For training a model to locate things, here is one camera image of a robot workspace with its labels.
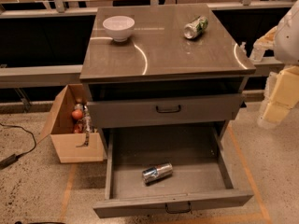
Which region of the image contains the black power cable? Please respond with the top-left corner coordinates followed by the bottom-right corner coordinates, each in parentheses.
top-left (0, 122), bottom-right (37, 170)

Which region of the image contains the black middle drawer handle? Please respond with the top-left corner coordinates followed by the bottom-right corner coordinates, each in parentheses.
top-left (164, 202), bottom-right (192, 214)

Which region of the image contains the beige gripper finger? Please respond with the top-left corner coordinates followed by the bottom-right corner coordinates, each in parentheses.
top-left (257, 100), bottom-right (290, 129)
top-left (264, 66), bottom-right (299, 109)

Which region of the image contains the green and white can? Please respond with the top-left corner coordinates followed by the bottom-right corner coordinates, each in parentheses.
top-left (183, 16), bottom-right (208, 39)

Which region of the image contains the orange fruit in box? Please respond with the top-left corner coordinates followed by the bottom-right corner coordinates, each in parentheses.
top-left (72, 109), bottom-right (83, 120)

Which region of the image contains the cardboard box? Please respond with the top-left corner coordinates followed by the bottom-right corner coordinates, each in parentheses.
top-left (38, 84), bottom-right (106, 163)

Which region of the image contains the closed grey top drawer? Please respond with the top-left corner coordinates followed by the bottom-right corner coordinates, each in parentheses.
top-left (88, 94), bottom-right (242, 128)

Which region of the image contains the grey drawer cabinet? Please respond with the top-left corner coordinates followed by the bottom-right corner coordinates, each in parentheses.
top-left (80, 4), bottom-right (255, 147)

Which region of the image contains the open grey middle drawer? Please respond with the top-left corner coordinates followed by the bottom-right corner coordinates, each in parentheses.
top-left (93, 124), bottom-right (253, 218)

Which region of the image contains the white bowl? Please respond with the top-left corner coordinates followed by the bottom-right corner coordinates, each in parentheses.
top-left (103, 16), bottom-right (135, 42)

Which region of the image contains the black drawer handle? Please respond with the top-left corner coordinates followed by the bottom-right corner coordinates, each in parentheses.
top-left (155, 105), bottom-right (181, 114)
top-left (164, 202), bottom-right (192, 214)

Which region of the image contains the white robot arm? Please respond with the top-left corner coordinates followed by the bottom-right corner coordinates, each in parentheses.
top-left (249, 1), bottom-right (299, 129)

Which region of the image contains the black top drawer handle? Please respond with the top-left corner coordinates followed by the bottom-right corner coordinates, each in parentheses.
top-left (155, 105), bottom-right (181, 114)

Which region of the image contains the redbull can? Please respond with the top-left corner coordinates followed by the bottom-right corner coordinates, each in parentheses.
top-left (142, 162), bottom-right (173, 185)

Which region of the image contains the grey metal rail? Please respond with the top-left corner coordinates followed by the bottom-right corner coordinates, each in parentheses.
top-left (0, 64), bottom-right (82, 89)

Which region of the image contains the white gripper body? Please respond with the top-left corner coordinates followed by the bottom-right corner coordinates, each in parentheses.
top-left (253, 27), bottom-right (277, 51)

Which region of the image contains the small clear pump bottle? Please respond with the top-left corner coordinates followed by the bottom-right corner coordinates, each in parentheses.
top-left (239, 42), bottom-right (247, 54)

